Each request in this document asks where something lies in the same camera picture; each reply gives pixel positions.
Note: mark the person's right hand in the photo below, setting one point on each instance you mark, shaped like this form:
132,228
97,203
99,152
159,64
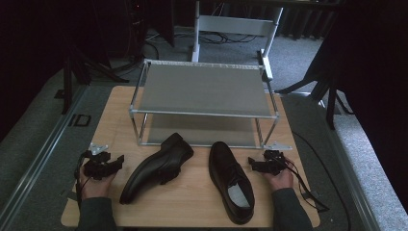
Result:
282,180

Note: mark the black leather shoe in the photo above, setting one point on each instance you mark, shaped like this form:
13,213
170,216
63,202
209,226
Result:
229,179
154,168

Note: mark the white metal table frame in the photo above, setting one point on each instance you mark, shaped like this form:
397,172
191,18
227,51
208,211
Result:
235,25

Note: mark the aluminium floor rail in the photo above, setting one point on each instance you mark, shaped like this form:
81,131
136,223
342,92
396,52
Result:
349,173
38,160

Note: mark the grey metal shoe rack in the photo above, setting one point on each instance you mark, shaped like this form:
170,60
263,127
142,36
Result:
205,89

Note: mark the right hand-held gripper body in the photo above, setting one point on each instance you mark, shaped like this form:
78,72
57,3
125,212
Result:
274,159

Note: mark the small black floor bracket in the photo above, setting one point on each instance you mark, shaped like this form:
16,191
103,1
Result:
80,120

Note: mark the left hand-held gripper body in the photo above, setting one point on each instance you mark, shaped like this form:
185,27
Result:
96,160

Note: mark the person's left hand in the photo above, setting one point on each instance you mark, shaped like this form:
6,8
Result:
96,187

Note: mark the black tripod stand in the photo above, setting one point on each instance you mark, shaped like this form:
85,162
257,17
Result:
75,64
330,89

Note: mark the dark computer tower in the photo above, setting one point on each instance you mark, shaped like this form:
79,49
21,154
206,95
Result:
136,29

